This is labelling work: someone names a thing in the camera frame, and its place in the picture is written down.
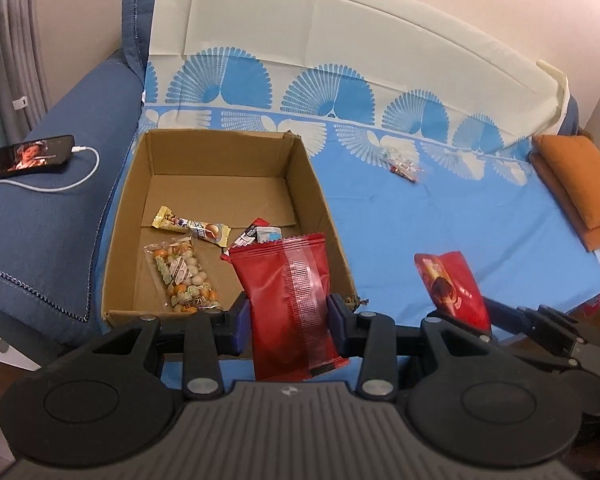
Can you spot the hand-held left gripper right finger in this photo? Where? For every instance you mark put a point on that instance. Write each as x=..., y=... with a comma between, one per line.
x=338, y=321

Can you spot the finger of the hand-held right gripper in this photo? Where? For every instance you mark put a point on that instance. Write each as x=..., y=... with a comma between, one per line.
x=501, y=316
x=540, y=360

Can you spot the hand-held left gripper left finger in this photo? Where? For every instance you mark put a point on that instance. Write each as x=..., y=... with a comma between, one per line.
x=240, y=323

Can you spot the large red snack bag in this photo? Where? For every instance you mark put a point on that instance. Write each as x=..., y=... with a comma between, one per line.
x=290, y=305

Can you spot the red chocolate snack packet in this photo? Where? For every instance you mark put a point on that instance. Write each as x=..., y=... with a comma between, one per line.
x=452, y=285

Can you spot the dark red snack packet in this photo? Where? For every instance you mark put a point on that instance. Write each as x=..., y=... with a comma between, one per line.
x=248, y=233

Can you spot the cream yellow snack bar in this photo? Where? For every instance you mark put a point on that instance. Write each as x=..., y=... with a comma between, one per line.
x=190, y=228

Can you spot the brown cardboard box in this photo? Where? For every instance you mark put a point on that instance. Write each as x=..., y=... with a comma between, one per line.
x=220, y=200

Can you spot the clear bag of coated peanuts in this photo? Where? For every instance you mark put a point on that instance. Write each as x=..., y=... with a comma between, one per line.
x=184, y=276

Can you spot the small blue snack packet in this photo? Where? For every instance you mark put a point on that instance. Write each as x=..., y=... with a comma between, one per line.
x=270, y=234

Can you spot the orange cushion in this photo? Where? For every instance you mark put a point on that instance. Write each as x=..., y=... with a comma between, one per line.
x=565, y=210
x=578, y=176

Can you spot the clear bag of wrapped candies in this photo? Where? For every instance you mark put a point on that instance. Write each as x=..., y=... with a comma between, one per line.
x=403, y=162

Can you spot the blue white printed sheet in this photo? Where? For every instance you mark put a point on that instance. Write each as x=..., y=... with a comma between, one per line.
x=430, y=110

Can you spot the blue denim sofa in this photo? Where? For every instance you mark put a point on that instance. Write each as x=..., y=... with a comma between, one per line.
x=45, y=220

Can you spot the black smartphone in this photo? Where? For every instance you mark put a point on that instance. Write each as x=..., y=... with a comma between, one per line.
x=30, y=156

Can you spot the white curtain clip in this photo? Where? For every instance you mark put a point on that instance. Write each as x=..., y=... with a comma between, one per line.
x=20, y=103

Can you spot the grey curtain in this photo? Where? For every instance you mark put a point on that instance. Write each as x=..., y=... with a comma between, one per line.
x=11, y=40

